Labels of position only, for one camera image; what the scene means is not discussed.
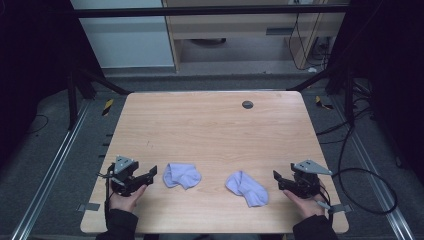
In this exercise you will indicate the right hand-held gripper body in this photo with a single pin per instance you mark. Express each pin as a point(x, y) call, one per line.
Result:
point(306, 178)

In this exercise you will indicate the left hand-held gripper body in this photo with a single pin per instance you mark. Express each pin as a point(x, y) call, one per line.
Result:
point(122, 170)

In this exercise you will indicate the lavender ankle sock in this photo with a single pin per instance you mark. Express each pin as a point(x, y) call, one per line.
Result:
point(181, 175)
point(248, 190)

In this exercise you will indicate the person's left hand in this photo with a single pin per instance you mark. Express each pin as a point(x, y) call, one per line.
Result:
point(128, 200)

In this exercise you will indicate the person's right hand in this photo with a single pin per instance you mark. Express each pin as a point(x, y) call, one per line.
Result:
point(306, 205)

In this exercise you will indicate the grey tape strip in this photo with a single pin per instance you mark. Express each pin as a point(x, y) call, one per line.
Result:
point(89, 207)
point(339, 208)

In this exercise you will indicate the yellow black hazard tape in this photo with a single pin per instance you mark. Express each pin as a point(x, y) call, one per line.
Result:
point(322, 103)
point(107, 106)

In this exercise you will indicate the black metal stand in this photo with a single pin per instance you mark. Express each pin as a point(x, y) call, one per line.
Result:
point(71, 100)
point(349, 96)

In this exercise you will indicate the white cabinet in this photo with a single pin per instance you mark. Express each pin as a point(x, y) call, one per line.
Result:
point(126, 36)

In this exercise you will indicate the dark curtain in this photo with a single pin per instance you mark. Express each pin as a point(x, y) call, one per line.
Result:
point(30, 60)
point(393, 66)

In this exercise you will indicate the aluminium floor rail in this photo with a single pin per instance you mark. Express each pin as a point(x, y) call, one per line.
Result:
point(50, 173)
point(380, 186)

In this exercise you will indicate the black horizontal frame bar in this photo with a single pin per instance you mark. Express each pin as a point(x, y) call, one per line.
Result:
point(200, 12)

